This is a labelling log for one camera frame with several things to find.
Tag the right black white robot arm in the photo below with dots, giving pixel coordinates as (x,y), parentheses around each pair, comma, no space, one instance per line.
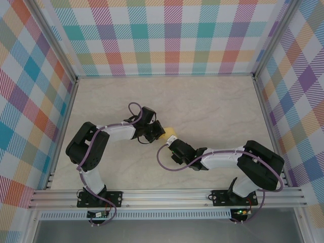
(263,164)

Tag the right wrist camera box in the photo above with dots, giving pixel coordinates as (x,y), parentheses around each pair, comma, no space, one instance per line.
(172,140)

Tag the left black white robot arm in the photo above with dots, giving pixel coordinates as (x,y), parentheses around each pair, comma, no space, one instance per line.
(86,152)

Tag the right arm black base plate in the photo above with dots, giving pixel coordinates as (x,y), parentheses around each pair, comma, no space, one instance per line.
(219,197)

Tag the aluminium frame post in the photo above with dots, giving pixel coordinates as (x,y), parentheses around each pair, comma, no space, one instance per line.
(55,43)
(273,38)

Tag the yellow cloth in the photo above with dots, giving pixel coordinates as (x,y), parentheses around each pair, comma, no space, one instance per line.
(170,132)

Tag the aluminium side rail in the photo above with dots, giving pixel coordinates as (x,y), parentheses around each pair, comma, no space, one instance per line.
(270,131)
(61,136)

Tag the left aluminium frame post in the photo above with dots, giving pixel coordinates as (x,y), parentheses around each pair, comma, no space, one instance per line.
(55,43)

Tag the right aluminium side rail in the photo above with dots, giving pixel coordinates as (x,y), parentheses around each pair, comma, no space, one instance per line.
(270,131)

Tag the thin aluminium wall rail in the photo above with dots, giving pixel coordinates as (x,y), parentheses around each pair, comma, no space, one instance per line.
(164,75)

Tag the left aluminium side rail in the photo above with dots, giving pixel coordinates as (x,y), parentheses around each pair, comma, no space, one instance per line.
(61,136)

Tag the right aluminium frame post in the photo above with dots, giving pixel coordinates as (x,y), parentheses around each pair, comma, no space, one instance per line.
(273,38)

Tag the wide aluminium base rail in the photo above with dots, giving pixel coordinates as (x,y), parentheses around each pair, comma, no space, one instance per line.
(164,198)

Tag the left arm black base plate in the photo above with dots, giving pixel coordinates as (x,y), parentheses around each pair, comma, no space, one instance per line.
(115,198)

